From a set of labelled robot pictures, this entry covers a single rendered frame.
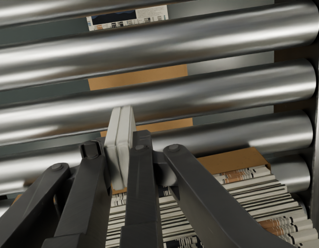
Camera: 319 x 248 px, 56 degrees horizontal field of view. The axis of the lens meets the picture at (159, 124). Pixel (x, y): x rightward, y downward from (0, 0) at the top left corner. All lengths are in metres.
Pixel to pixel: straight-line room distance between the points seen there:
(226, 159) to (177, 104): 0.08
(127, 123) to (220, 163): 0.17
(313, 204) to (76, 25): 0.93
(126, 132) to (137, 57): 0.15
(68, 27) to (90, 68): 0.82
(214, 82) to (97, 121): 0.14
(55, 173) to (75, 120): 0.19
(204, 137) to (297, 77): 0.12
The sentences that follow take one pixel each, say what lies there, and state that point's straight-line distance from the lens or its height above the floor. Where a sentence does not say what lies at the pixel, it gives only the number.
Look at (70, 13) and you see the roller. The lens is 0.33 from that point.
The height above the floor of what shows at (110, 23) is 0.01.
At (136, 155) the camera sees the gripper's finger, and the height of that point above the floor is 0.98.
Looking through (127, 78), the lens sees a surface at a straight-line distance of 1.14.
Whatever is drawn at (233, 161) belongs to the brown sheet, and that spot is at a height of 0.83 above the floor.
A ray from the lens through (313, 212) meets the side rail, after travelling 0.47.
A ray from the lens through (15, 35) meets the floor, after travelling 1.20.
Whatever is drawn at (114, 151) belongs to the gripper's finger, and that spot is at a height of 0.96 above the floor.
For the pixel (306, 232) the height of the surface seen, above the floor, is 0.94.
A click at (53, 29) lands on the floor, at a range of 1.16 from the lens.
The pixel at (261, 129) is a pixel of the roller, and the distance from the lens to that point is 0.38.
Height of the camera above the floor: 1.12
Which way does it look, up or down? 68 degrees down
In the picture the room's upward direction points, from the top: 169 degrees clockwise
